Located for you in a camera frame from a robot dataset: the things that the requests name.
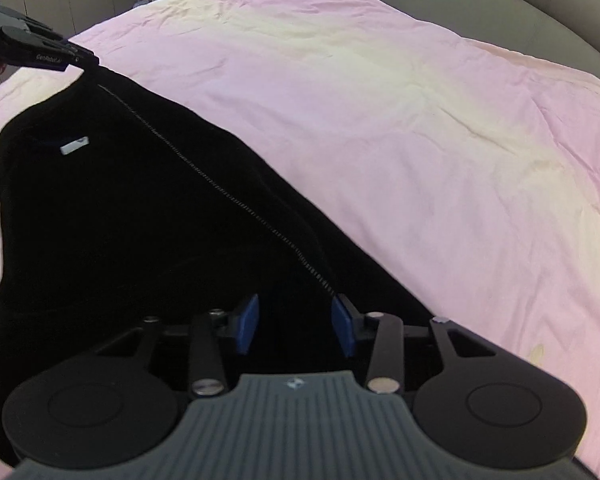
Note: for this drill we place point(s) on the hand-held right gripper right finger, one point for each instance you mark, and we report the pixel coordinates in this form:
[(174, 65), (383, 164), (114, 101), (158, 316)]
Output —
[(342, 326)]

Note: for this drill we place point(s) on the black pants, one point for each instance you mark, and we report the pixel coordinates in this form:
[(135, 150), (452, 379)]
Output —
[(130, 220)]

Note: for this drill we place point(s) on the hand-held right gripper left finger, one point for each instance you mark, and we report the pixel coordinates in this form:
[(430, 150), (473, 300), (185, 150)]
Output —
[(247, 326)]

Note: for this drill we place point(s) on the pink floral duvet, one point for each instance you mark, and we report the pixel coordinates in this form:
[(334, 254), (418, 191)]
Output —
[(380, 135)]

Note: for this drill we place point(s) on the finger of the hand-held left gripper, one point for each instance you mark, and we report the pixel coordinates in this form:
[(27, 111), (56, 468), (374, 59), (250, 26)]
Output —
[(45, 52), (20, 19)]

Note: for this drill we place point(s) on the grey bed headboard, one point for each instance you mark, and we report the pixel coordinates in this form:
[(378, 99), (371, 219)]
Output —
[(540, 10)]

